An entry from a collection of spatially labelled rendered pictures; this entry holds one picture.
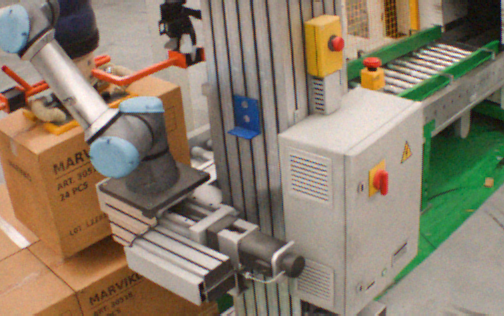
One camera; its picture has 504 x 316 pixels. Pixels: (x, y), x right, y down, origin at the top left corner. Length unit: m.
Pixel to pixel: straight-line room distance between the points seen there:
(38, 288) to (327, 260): 1.13
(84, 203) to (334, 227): 0.95
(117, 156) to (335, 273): 0.59
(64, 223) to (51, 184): 0.15
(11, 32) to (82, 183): 0.75
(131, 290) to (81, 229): 0.34
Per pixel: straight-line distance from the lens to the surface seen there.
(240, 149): 1.79
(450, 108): 3.59
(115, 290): 2.48
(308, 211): 1.66
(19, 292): 2.45
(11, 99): 2.21
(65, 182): 2.22
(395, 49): 4.05
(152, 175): 1.83
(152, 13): 3.80
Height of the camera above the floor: 1.93
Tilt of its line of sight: 27 degrees down
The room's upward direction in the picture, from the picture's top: 6 degrees counter-clockwise
